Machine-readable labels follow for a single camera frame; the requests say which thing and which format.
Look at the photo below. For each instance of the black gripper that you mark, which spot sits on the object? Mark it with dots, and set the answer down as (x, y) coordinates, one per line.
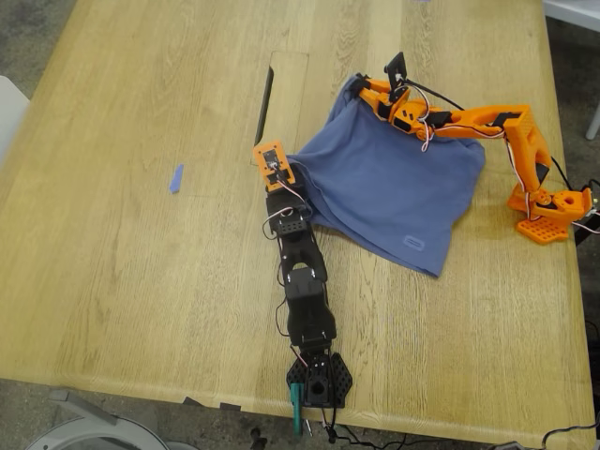
(275, 201)

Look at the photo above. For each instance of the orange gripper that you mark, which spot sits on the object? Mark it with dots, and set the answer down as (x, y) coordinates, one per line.
(375, 97)

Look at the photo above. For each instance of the blue printed T-shirt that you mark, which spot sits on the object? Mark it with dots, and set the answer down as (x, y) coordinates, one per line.
(384, 187)

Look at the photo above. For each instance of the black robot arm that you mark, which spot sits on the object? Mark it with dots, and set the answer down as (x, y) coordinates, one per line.
(304, 300)

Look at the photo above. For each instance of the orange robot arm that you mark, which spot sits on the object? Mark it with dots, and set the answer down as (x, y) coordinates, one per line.
(520, 140)

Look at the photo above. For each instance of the blue tape piece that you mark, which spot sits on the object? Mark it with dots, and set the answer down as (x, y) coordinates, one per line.
(419, 1)
(175, 180)

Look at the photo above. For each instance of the green table clamp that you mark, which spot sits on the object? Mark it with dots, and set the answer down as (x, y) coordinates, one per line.
(296, 412)

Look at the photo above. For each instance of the white chair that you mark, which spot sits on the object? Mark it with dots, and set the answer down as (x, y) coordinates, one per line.
(11, 112)
(576, 11)

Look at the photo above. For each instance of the black chair caster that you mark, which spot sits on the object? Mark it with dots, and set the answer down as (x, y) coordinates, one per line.
(258, 440)

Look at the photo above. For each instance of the grey plastic chair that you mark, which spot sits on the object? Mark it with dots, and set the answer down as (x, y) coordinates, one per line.
(79, 405)

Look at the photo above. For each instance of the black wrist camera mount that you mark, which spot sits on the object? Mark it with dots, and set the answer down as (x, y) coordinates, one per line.
(397, 65)

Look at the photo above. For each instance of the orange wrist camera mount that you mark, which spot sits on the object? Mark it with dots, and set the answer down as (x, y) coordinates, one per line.
(272, 161)

